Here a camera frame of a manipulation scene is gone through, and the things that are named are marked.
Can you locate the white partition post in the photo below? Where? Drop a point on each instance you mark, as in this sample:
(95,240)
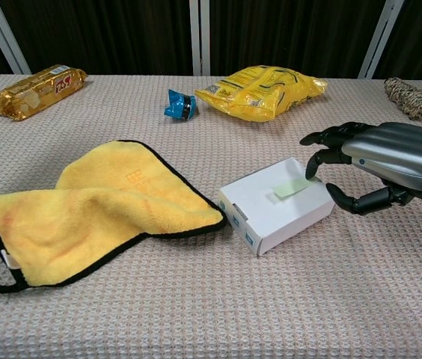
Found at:
(200,37)
(5,37)
(379,41)

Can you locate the white cardboard box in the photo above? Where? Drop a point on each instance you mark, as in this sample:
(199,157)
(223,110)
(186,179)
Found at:
(289,217)

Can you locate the gold biscuit package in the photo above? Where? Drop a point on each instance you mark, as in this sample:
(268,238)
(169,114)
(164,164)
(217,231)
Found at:
(39,91)

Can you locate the beige waffle tablecloth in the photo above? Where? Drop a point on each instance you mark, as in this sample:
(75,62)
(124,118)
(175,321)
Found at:
(211,306)

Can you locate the pale green paper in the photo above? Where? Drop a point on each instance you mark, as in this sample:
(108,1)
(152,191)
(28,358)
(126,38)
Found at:
(293,187)

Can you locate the blue crumpled snack wrapper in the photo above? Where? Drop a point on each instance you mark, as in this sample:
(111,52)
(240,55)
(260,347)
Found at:
(178,104)

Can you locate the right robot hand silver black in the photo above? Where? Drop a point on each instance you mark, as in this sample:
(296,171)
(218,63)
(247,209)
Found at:
(402,157)

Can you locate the yellow snack bag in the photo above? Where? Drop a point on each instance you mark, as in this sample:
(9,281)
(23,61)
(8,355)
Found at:
(259,93)

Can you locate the yellow microfiber cloth black trim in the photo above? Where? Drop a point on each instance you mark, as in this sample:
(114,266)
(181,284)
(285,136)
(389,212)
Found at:
(95,217)

